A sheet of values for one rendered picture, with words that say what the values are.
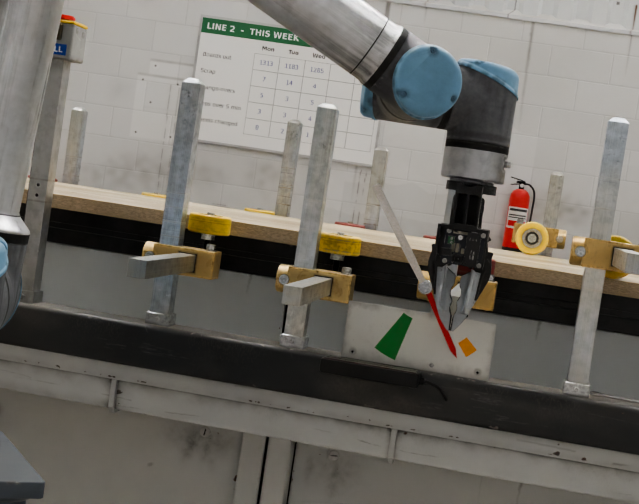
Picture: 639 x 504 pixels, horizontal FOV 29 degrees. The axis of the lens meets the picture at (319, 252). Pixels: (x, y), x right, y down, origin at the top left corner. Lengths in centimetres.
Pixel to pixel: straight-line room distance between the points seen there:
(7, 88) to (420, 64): 54
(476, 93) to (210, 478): 113
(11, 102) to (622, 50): 802
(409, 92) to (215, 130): 785
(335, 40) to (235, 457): 118
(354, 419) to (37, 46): 92
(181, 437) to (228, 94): 697
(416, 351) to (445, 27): 728
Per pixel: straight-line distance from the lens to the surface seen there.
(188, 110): 227
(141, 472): 261
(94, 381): 237
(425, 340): 219
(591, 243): 218
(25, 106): 171
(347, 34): 158
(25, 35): 170
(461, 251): 175
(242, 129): 937
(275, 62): 938
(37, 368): 240
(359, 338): 221
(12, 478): 153
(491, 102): 175
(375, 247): 236
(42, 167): 235
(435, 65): 159
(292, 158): 333
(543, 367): 242
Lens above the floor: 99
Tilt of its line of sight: 3 degrees down
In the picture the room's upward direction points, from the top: 8 degrees clockwise
